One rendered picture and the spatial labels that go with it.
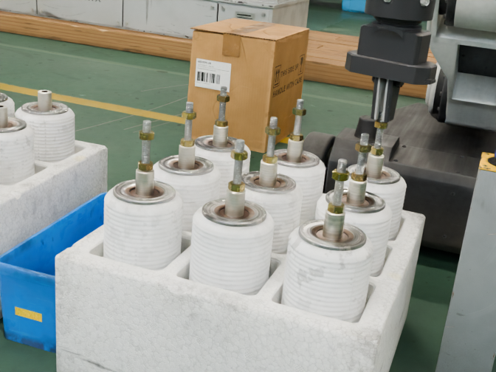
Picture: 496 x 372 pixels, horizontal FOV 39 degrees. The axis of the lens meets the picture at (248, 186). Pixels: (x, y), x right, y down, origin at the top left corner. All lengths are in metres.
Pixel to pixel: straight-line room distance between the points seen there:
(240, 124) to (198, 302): 1.12
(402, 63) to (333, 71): 1.88
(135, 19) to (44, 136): 2.05
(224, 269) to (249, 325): 0.07
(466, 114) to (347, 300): 0.77
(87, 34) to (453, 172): 2.24
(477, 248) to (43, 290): 0.56
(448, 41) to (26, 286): 0.78
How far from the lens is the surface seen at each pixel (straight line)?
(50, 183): 1.12
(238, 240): 0.78
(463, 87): 1.43
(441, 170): 1.28
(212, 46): 1.86
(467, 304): 0.97
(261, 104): 1.83
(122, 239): 0.84
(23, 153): 1.10
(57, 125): 1.18
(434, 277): 1.32
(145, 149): 0.84
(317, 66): 2.82
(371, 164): 0.99
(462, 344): 1.00
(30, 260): 1.06
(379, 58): 0.94
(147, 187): 0.85
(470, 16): 1.19
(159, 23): 3.14
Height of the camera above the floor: 0.57
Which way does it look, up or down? 21 degrees down
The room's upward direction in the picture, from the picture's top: 5 degrees clockwise
